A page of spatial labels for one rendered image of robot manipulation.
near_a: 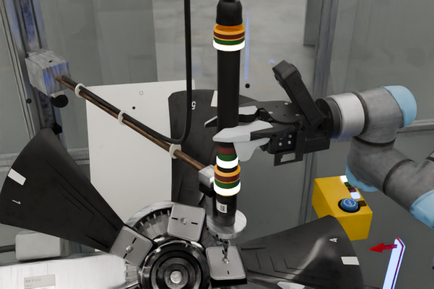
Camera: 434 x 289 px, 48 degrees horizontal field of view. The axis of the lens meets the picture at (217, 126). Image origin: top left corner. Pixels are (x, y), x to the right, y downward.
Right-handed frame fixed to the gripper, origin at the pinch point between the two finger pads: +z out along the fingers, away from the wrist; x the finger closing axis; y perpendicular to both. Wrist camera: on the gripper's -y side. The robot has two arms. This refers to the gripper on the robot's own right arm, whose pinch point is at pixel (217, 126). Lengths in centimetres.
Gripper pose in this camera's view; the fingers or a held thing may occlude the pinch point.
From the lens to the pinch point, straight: 75.7
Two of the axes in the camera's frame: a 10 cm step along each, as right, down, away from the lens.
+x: -3.2, -4.9, 8.1
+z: -9.5, 1.6, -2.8
